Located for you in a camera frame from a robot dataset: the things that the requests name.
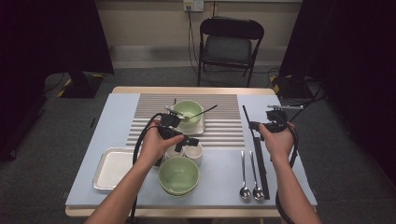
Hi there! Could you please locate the light blue table cover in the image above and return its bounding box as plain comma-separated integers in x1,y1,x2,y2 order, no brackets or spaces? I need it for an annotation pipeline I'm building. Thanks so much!
64,92,318,210

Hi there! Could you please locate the black stand base striped tape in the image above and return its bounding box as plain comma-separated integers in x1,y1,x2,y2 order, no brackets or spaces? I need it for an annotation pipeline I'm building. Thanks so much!
270,74,312,100
56,69,106,100

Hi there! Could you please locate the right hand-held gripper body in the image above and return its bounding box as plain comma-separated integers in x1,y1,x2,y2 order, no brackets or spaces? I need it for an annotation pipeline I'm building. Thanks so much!
264,105,304,133

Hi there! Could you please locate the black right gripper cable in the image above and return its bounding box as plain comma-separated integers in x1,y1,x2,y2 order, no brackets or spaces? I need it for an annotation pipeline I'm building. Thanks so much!
275,115,300,224

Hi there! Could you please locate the row of black chopsticks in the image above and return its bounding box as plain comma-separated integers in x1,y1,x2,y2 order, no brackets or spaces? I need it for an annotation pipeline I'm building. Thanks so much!
253,136,271,201

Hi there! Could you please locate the striped woven placemat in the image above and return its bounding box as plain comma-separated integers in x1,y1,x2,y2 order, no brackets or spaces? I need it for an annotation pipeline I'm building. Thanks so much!
125,92,246,147

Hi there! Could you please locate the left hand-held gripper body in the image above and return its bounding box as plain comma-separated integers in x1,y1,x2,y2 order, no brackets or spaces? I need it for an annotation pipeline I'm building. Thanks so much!
157,105,187,141

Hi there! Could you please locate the black wall socket cable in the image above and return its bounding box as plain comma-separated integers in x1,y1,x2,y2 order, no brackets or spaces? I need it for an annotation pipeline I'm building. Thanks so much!
186,6,201,76

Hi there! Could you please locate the dark curtain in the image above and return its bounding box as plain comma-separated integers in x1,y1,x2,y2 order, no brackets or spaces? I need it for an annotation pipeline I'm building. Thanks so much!
0,0,115,162
278,0,396,185

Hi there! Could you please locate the person's left hand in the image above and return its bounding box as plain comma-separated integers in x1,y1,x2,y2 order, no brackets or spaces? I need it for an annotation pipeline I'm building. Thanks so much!
137,123,185,167

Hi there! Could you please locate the bundle of black floor cables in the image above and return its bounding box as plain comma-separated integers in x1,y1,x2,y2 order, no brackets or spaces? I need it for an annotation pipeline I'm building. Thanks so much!
279,76,328,125

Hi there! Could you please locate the silver metal spoon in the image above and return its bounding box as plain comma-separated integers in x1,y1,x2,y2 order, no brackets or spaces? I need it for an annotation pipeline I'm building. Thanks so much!
248,150,265,201
238,150,252,201
181,104,219,122

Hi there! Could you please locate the white wall socket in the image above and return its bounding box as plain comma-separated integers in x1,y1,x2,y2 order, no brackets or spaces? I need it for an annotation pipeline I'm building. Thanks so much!
182,0,205,13

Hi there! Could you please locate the green ceramic bowl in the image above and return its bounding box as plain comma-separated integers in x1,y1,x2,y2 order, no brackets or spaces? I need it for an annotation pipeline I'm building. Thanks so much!
172,99,204,129
158,156,201,194
161,186,199,198

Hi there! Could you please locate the black folding chair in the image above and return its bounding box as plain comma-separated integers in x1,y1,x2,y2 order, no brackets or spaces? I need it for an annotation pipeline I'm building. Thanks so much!
197,17,265,88

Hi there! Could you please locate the person's right hand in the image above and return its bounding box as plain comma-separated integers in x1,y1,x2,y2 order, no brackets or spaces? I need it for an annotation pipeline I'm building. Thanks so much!
259,121,297,162

